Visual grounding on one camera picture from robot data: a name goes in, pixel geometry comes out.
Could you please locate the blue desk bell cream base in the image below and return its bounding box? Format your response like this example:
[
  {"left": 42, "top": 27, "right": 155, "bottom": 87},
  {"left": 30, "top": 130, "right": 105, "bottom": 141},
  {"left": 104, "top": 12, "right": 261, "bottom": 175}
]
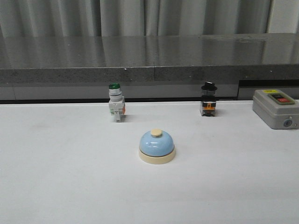
[{"left": 138, "top": 128, "right": 176, "bottom": 165}]

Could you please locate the grey control box red button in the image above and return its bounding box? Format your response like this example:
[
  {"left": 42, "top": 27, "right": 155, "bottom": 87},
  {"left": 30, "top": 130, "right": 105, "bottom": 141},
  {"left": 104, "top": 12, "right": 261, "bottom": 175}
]
[{"left": 252, "top": 89, "right": 299, "bottom": 129}]

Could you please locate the green pushbutton switch white body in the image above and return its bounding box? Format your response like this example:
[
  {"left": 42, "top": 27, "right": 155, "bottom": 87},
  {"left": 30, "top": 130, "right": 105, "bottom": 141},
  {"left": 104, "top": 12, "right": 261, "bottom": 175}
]
[{"left": 108, "top": 83, "right": 126, "bottom": 122}]

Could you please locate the grey curtain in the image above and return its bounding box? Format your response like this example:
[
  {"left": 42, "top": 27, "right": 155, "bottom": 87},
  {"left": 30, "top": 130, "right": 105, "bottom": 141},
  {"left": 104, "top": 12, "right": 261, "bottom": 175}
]
[{"left": 0, "top": 0, "right": 271, "bottom": 37}]

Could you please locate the grey granite counter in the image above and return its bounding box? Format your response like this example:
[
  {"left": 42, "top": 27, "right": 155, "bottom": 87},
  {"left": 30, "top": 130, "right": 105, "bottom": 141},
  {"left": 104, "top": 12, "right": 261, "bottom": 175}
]
[{"left": 0, "top": 34, "right": 299, "bottom": 101}]

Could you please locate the black selector switch orange body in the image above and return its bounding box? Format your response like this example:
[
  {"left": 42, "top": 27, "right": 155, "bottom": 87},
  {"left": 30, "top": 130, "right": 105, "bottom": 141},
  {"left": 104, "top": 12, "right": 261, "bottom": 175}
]
[{"left": 200, "top": 82, "right": 217, "bottom": 117}]

